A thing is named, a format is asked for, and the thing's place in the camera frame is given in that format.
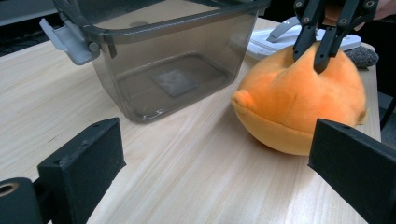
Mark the grey translucent storage box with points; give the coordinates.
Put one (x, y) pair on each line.
(174, 56)

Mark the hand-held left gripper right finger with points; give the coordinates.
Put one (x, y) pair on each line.
(358, 168)

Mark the grey fuzzy cloth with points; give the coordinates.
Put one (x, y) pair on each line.
(362, 57)

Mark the orange plush toy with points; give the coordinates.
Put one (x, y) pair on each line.
(299, 102)

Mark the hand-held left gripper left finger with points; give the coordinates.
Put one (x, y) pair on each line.
(81, 174)

